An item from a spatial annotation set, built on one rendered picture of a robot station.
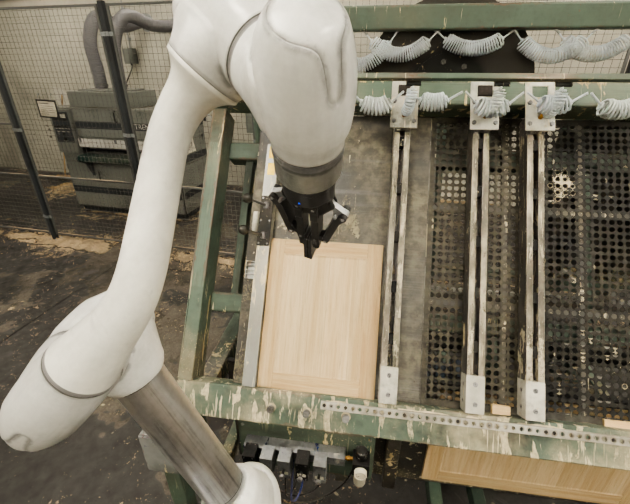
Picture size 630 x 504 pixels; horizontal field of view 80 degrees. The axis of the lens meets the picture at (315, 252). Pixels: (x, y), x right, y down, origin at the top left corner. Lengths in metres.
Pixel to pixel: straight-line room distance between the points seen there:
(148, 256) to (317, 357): 1.03
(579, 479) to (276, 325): 1.46
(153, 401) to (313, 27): 0.70
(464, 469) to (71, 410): 1.71
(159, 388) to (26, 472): 2.02
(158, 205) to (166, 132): 0.09
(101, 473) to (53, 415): 1.98
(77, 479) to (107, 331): 2.13
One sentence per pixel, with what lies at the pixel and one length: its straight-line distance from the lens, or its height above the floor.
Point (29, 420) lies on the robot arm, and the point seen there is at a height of 1.55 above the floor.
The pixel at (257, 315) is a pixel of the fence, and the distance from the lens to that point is 1.46.
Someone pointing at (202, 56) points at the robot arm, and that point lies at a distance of 0.48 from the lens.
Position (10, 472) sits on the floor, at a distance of 2.86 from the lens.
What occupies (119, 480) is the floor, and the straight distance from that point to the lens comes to 2.54.
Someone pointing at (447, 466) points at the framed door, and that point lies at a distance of 2.02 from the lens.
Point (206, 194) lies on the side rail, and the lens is 1.59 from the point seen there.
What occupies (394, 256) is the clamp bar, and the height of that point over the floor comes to 1.33.
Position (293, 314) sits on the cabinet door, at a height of 1.11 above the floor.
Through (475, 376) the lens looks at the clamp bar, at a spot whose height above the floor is 1.02.
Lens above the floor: 1.97
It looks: 27 degrees down
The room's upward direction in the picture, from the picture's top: straight up
